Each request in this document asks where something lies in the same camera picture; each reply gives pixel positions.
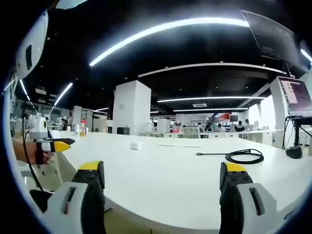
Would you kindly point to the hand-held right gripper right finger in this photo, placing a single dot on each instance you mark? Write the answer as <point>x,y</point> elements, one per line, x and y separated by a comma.
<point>243,209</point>

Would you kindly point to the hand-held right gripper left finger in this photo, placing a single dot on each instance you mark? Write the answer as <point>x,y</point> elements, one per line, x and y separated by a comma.
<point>73,214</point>

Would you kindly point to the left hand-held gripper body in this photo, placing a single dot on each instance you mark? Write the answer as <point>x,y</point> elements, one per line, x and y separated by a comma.
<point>36,128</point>

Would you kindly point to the white charger adapter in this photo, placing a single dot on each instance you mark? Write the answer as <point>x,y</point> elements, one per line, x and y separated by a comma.
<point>135,146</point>

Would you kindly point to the white desk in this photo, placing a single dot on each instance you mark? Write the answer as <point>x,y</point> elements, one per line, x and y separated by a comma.
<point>158,180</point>

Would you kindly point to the person's left hand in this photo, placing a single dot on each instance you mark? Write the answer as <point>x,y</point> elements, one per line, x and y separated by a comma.
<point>42,157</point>

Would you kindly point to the yellow drink bottle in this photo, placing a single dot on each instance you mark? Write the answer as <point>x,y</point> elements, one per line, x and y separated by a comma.
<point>83,129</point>

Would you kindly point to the black box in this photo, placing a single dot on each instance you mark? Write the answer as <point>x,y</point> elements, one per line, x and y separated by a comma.
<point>123,130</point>

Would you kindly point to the white worn device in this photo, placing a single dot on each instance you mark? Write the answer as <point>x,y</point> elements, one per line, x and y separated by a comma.
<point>30,48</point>

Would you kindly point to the computer monitor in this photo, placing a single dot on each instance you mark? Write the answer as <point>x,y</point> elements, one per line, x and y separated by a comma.
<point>296,95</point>

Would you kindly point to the long ceiling light strip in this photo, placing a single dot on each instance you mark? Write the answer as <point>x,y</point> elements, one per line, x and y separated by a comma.
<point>156,30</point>

